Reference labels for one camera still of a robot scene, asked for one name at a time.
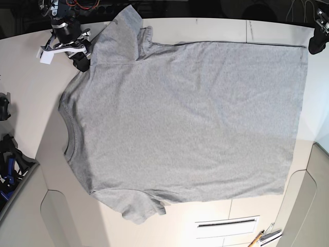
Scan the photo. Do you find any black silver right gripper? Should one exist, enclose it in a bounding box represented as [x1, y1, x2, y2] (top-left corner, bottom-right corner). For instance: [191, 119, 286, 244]
[44, 17, 91, 72]

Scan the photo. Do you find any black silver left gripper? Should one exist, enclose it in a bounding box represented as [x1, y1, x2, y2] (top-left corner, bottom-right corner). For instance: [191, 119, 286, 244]
[308, 9, 329, 55]

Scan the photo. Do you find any grey T-shirt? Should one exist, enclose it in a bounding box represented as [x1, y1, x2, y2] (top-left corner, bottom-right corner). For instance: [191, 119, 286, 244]
[59, 6, 308, 224]

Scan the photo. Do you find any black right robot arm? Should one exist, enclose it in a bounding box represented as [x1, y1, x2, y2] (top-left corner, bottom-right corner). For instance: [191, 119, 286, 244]
[36, 1, 100, 64]

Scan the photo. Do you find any black clamp at left edge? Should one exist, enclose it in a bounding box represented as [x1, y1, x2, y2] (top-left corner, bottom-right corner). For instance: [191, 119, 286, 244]
[0, 93, 11, 121]

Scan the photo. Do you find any black blue clamp pile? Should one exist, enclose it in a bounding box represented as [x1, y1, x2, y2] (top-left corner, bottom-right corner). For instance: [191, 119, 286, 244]
[1, 134, 37, 204]

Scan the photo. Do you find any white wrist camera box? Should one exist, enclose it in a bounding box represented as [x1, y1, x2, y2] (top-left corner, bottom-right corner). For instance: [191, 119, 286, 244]
[36, 46, 54, 65]

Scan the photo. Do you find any white table cable grommet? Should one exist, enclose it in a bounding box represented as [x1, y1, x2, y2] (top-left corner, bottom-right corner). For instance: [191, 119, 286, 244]
[195, 216, 260, 238]

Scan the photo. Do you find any wooden handled tool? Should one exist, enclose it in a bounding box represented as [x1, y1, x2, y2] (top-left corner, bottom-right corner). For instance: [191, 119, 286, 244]
[248, 231, 265, 247]

